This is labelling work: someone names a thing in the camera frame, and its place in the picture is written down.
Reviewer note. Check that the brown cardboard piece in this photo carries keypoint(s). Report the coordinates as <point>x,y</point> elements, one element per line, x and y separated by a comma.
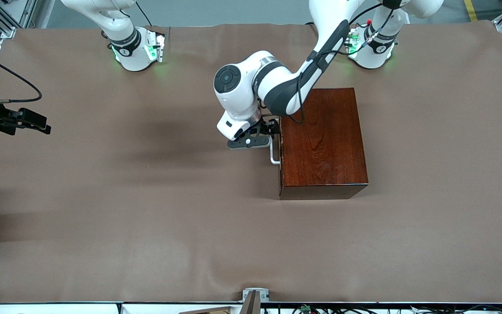
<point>207,310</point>

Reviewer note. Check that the green plug connector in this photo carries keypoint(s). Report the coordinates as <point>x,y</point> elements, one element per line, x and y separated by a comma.
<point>306,308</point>

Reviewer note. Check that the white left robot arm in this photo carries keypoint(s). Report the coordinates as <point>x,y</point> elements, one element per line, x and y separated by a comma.
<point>277,83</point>

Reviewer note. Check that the grey metal mount bracket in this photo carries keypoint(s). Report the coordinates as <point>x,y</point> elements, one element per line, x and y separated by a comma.
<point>255,295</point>

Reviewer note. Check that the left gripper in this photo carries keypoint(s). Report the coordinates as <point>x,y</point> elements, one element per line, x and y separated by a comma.
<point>265,127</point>

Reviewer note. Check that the dark brown wooden cabinet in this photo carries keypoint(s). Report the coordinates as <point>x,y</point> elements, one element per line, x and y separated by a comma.
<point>325,139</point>

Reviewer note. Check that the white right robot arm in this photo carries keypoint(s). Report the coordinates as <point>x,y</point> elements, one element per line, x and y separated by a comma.
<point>124,39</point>

